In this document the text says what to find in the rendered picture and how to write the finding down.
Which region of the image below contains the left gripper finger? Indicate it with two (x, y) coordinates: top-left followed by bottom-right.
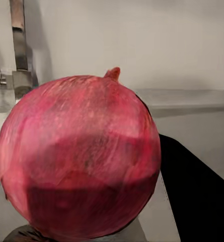
(159, 134), (224, 242)

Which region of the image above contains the vidalia onion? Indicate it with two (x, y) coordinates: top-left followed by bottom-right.
(0, 67), (161, 242)

